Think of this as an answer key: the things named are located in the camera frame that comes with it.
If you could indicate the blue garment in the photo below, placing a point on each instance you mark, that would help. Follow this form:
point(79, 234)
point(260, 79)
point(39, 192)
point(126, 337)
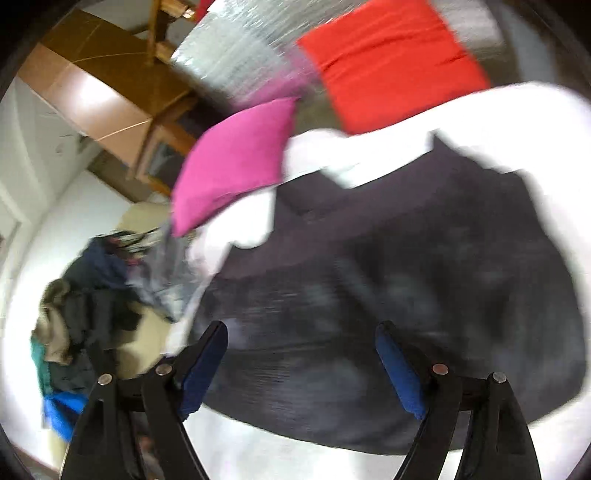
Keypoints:
point(62, 413)

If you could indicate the pink pillow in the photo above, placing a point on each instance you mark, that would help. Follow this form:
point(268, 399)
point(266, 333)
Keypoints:
point(231, 161)

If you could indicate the red pillow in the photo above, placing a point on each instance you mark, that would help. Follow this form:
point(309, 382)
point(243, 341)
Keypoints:
point(392, 60)

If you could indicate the grey jacket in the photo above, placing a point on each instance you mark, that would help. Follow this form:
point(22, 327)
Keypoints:
point(161, 277)

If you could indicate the wooden chair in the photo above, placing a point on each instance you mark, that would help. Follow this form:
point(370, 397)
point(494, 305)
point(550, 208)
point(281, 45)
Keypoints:
point(171, 27)

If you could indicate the white bed sheet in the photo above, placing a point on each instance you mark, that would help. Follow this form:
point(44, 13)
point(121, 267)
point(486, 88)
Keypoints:
point(531, 120)

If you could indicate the silver foil mat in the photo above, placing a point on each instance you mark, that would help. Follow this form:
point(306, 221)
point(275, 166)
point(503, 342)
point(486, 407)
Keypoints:
point(231, 50)

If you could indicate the black jacket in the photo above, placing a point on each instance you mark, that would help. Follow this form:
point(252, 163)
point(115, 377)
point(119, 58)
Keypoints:
point(392, 258)

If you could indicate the pile of dark clothes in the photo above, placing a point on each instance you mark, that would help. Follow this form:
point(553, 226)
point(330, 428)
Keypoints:
point(87, 304)

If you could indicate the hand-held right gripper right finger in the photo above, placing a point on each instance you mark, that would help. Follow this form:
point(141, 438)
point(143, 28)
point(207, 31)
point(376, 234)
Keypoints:
point(399, 369)

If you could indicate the wooden table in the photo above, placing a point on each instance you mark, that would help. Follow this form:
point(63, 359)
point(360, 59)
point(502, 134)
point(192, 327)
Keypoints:
point(101, 92)

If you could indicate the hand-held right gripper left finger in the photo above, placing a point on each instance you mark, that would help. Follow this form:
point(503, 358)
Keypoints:
point(203, 364)

